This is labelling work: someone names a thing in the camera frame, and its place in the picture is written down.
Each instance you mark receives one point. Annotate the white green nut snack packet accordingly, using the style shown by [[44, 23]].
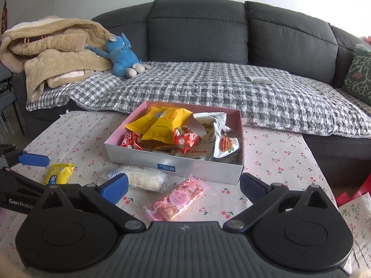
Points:
[[214, 121], [224, 146]]

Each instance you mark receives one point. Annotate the pink snack bar packet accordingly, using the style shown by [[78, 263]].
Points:
[[176, 199]]

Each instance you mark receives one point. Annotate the green branch-print cushion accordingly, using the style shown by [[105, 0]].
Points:
[[359, 75]]

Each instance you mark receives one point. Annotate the pink cardboard box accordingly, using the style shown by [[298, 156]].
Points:
[[139, 162]]

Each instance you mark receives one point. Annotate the red bag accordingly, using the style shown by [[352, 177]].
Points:
[[356, 188]]

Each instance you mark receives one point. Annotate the blue plush toy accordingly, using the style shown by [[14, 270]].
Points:
[[120, 55]]

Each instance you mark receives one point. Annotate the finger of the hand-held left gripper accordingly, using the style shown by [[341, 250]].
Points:
[[32, 159], [17, 181]]

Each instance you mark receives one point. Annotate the yellow wafer sandwich packet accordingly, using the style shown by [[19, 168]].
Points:
[[161, 131], [174, 114]]

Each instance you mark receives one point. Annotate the small yellow snack packet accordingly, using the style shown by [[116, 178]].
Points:
[[59, 173]]

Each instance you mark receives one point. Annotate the grey checked quilted blanket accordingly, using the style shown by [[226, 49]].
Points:
[[232, 92]]

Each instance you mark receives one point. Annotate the red snack packet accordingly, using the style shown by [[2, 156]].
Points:
[[129, 140], [185, 142]]

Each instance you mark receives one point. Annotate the dark chair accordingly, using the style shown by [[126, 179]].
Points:
[[5, 101]]

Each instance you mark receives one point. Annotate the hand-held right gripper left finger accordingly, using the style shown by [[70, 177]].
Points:
[[116, 186]]

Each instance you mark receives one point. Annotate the beige fleece blanket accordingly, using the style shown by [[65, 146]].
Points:
[[58, 43]]

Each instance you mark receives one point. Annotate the red cloth item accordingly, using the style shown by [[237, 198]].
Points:
[[367, 40]]

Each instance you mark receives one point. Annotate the dark grey sofa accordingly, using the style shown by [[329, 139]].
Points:
[[197, 31]]

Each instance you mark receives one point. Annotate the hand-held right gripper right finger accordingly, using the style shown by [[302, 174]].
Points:
[[252, 186]]

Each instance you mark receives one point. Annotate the clear white rice cake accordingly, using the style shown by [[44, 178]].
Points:
[[145, 179]]

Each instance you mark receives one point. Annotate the red wall decoration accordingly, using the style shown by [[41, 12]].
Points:
[[4, 14]]

